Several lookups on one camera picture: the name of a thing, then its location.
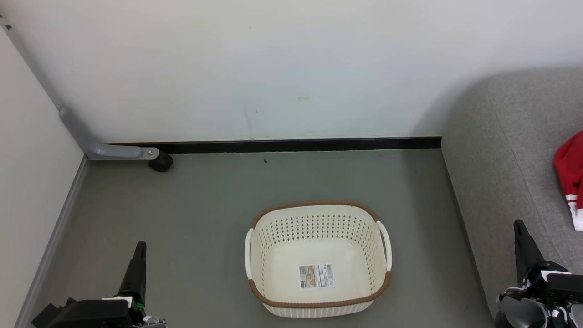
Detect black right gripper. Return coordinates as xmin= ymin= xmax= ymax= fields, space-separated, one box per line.
xmin=510 ymin=220 xmax=583 ymax=319

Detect grey metal frame leg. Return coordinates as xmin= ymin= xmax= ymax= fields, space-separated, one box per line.
xmin=0 ymin=14 xmax=160 ymax=161

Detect grey fabric sofa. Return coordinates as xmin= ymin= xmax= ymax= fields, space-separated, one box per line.
xmin=441 ymin=68 xmax=583 ymax=319

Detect black caster wheel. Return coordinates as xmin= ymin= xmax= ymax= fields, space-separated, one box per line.
xmin=148 ymin=152 xmax=174 ymax=173

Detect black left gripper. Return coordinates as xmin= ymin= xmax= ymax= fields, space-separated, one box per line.
xmin=32 ymin=241 xmax=147 ymax=328

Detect grey panel bottom rail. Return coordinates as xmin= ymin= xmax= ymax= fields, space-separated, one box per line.
xmin=14 ymin=155 xmax=89 ymax=328

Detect white laundry basket brown rim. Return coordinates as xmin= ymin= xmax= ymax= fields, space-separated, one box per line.
xmin=245 ymin=200 xmax=393 ymax=318

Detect paper label sticker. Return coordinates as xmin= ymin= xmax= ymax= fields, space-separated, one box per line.
xmin=299 ymin=263 xmax=335 ymax=289

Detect black baseboard strip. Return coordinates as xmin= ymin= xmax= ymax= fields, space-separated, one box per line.
xmin=109 ymin=137 xmax=442 ymax=154

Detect red garment with striped hem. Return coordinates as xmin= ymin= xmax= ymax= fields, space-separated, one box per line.
xmin=554 ymin=131 xmax=583 ymax=231

